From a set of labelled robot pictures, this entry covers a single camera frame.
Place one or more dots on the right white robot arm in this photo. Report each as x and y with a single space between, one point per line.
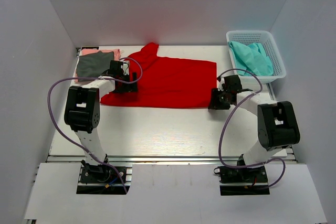
277 126

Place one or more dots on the folded grey t-shirt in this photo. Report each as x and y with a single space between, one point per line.
94 64

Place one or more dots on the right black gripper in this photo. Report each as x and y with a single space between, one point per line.
215 103

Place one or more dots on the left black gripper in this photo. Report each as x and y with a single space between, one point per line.
132 88

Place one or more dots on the teal t-shirt in basket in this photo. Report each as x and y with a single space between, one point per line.
251 58

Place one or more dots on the aluminium table rail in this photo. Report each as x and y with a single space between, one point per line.
129 159

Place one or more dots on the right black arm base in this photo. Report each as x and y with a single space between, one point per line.
242 182

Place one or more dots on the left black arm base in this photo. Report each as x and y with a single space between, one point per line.
103 180

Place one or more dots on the folded pink t-shirt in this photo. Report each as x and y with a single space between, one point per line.
117 53

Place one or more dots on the red t-shirt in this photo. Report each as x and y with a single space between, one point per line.
173 83

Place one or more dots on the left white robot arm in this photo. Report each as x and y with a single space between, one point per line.
82 110

